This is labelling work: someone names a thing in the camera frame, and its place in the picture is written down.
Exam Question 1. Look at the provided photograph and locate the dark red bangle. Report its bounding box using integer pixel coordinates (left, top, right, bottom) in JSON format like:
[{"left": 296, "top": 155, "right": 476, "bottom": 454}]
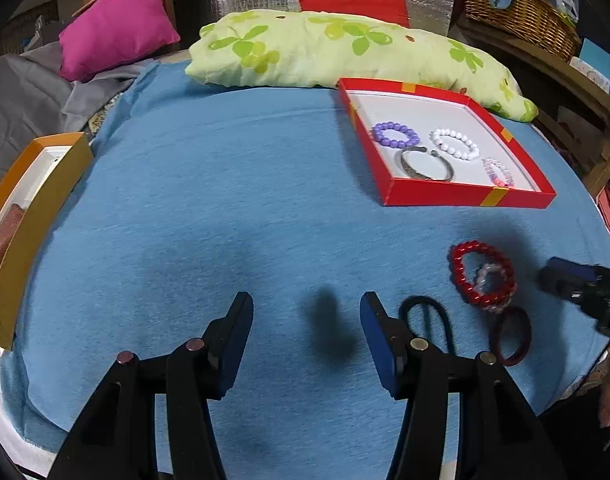
[{"left": 489, "top": 306, "right": 532, "bottom": 367}]

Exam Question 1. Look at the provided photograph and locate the gold cardboard box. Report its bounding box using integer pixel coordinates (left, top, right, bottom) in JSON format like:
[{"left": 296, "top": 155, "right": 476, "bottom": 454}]
[{"left": 0, "top": 132, "right": 94, "bottom": 351}]

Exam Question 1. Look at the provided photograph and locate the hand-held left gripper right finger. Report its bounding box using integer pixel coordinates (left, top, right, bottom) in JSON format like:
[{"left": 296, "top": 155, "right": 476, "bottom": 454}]
[{"left": 360, "top": 291, "right": 568, "bottom": 480}]

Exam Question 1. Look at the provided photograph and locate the black hair tie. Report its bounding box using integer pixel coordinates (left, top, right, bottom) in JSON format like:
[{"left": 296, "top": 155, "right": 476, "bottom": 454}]
[{"left": 399, "top": 295, "right": 458, "bottom": 358}]

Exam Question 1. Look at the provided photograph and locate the magenta cushion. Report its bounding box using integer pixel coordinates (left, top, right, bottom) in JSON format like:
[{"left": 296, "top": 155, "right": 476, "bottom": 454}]
[{"left": 59, "top": 0, "right": 180, "bottom": 82}]

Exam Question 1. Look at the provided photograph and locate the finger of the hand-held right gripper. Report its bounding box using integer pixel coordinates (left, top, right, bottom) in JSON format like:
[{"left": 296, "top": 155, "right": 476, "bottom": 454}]
[{"left": 539, "top": 256, "right": 610, "bottom": 343}]

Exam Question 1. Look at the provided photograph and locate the dark wicker basket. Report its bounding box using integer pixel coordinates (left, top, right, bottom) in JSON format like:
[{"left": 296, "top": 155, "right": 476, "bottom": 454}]
[{"left": 0, "top": 0, "right": 60, "bottom": 56}]

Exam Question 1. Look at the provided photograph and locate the silver metal bangle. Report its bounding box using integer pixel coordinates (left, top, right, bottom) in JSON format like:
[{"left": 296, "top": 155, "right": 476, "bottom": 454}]
[{"left": 399, "top": 146, "right": 456, "bottom": 183}]

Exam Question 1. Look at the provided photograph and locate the brown pouch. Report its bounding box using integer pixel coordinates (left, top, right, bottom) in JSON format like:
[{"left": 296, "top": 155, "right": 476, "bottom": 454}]
[{"left": 0, "top": 203, "right": 26, "bottom": 306}]

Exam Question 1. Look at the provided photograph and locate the wooden shelf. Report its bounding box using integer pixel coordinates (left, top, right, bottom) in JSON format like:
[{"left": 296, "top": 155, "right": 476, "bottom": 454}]
[{"left": 455, "top": 15, "right": 610, "bottom": 196}]

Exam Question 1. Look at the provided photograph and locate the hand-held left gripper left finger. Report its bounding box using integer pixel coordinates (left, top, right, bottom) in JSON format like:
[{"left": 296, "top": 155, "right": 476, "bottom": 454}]
[{"left": 47, "top": 291, "right": 254, "bottom": 480}]

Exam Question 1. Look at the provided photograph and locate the pale pink bead bracelet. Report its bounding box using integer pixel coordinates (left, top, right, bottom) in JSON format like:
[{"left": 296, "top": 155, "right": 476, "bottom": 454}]
[{"left": 475, "top": 261, "right": 513, "bottom": 313}]

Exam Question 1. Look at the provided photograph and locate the red bead bracelet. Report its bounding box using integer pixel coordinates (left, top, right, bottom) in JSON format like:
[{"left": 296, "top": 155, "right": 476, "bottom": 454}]
[{"left": 450, "top": 241, "right": 516, "bottom": 307}]

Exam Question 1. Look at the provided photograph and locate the red cushion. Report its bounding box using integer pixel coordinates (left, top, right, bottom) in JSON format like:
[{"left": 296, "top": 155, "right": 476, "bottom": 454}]
[{"left": 298, "top": 0, "right": 410, "bottom": 28}]

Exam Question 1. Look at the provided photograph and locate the purple bead bracelet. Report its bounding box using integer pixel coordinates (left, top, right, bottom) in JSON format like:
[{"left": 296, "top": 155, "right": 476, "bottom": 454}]
[{"left": 371, "top": 121, "right": 420, "bottom": 150}]

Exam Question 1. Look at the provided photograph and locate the white bead bracelet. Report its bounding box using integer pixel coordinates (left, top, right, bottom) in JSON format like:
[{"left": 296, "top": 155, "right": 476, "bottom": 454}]
[{"left": 430, "top": 128, "right": 480, "bottom": 161}]

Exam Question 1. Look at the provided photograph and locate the red cardboard box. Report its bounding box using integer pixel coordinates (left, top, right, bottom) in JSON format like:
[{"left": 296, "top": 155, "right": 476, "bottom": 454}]
[{"left": 338, "top": 77, "right": 557, "bottom": 208}]

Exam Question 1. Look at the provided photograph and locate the grey cloth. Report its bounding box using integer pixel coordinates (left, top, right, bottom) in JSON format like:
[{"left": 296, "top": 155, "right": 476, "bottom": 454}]
[{"left": 0, "top": 42, "right": 150, "bottom": 186}]

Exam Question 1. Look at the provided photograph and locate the brown wicker basket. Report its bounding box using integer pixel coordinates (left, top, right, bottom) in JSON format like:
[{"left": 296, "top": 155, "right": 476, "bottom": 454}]
[{"left": 460, "top": 0, "right": 583, "bottom": 61}]

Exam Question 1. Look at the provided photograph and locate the green floral pillow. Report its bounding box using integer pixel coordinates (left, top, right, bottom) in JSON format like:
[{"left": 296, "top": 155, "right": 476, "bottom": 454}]
[{"left": 185, "top": 10, "right": 540, "bottom": 122}]

